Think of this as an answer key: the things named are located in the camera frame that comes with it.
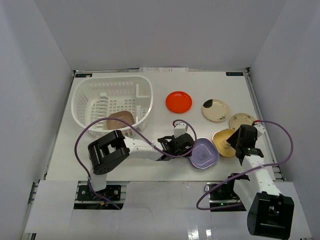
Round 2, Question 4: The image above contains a yellow square plate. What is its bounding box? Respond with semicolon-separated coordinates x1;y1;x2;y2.
212;128;236;158

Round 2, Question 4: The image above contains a cream round floral plate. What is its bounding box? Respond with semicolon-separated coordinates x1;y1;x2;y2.
229;113;256;130

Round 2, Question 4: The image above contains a purple square panda plate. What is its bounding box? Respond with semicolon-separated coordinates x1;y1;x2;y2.
189;137;220;169

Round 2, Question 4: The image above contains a cream plate with black patch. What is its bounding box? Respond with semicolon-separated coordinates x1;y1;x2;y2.
201;99;230;123

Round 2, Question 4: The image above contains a red round plate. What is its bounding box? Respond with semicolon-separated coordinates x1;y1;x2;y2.
165;91;193;114

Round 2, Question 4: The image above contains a brown square panda plate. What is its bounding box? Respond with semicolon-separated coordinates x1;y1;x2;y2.
106;110;136;131

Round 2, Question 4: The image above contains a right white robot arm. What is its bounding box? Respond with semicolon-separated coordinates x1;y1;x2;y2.
225;124;295;240

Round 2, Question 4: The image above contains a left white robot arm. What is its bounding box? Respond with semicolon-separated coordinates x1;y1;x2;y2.
88;130;195;200

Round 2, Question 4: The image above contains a white paper sheet at back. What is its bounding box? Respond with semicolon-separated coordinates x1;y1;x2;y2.
139;67;189;73

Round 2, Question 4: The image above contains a white plastic dish basket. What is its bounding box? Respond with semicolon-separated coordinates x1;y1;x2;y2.
71;74;154;131

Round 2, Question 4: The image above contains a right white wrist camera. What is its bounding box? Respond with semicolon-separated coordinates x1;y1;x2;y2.
252;120;266;138

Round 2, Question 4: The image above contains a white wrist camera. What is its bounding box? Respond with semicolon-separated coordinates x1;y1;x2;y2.
173;120;188;138
252;120;266;138

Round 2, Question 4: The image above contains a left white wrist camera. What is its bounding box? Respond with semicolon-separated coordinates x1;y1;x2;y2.
173;120;188;138

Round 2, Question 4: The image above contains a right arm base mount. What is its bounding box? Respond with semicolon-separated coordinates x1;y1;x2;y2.
208;184;246;212

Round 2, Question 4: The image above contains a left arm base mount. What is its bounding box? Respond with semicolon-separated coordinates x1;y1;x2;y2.
73;184;126;210

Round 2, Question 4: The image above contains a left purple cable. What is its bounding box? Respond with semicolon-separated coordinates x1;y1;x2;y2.
74;117;196;211

